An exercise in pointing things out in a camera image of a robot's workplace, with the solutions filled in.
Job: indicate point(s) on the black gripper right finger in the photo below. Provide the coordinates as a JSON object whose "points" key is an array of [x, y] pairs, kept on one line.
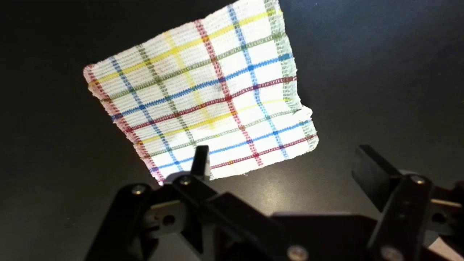
{"points": [[406, 217]]}

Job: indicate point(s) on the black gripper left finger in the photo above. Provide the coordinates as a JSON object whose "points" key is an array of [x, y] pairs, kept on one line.
{"points": [[145, 222]]}

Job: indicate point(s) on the white plaid dish cloth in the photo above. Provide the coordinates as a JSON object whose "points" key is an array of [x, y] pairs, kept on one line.
{"points": [[203, 96]]}

